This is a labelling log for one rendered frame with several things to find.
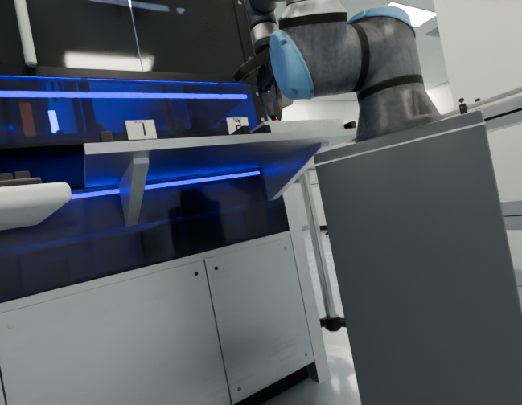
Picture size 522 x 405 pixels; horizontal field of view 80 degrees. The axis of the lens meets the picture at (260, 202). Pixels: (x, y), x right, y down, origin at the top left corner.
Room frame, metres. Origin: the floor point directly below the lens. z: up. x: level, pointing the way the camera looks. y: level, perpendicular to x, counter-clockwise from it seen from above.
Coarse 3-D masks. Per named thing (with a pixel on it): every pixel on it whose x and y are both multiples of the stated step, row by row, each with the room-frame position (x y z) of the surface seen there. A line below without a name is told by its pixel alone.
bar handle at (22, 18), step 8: (16, 0) 0.78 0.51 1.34; (24, 0) 0.80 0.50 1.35; (16, 8) 0.78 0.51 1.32; (24, 8) 0.79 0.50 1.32; (24, 16) 0.79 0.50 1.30; (24, 24) 0.79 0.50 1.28; (24, 32) 0.78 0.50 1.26; (24, 40) 0.78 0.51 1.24; (32, 40) 0.80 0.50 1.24; (24, 48) 0.78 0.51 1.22; (32, 48) 0.79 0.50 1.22; (24, 56) 0.79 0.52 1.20; (32, 56) 0.79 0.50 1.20; (32, 64) 0.79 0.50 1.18
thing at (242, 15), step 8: (240, 0) 1.20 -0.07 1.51; (240, 8) 1.20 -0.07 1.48; (240, 16) 1.19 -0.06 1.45; (240, 24) 1.19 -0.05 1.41; (248, 24) 1.21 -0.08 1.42; (240, 32) 1.19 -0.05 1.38; (248, 32) 1.20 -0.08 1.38; (240, 40) 1.19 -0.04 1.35; (248, 40) 1.20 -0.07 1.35; (248, 48) 1.20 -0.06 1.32; (248, 56) 1.19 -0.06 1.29; (256, 72) 1.20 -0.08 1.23; (256, 88) 1.19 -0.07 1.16; (256, 96) 1.19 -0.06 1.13; (256, 104) 1.19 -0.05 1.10; (256, 112) 1.18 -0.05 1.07; (264, 112) 1.20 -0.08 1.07; (264, 120) 1.20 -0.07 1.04
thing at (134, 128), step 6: (144, 120) 0.98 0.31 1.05; (150, 120) 0.99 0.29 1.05; (126, 126) 0.95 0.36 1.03; (132, 126) 0.96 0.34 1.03; (138, 126) 0.97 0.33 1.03; (150, 126) 0.99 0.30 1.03; (132, 132) 0.96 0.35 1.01; (138, 132) 0.97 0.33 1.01; (150, 132) 0.98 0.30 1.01; (132, 138) 0.96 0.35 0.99; (138, 138) 0.96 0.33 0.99; (144, 138) 0.97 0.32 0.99; (150, 138) 0.98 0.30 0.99
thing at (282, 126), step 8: (304, 120) 0.81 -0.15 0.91; (312, 120) 0.82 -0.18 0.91; (320, 120) 0.84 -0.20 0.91; (328, 120) 0.85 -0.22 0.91; (336, 120) 0.87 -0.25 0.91; (256, 128) 0.79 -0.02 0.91; (272, 128) 0.76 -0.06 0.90; (280, 128) 0.77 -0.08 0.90; (288, 128) 0.78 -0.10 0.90; (296, 128) 0.80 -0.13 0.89; (304, 128) 0.81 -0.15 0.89; (312, 128) 0.82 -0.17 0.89; (320, 128) 0.84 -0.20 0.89; (328, 128) 0.85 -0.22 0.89; (336, 128) 0.86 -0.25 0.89
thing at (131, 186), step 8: (136, 160) 0.63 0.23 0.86; (144, 160) 0.64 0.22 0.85; (128, 168) 0.71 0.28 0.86; (136, 168) 0.65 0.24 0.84; (144, 168) 0.66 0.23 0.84; (128, 176) 0.73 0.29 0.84; (136, 176) 0.68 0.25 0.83; (144, 176) 0.69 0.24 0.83; (120, 184) 0.88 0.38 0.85; (128, 184) 0.75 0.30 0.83; (136, 184) 0.71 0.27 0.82; (144, 184) 0.72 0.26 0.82; (120, 192) 0.91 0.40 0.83; (128, 192) 0.77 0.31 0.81; (136, 192) 0.74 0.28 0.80; (128, 200) 0.79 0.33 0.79; (136, 200) 0.78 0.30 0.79; (128, 208) 0.82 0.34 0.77; (136, 208) 0.82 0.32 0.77; (128, 216) 0.85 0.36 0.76; (136, 216) 0.87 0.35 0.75; (128, 224) 0.90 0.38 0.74; (136, 224) 0.92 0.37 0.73
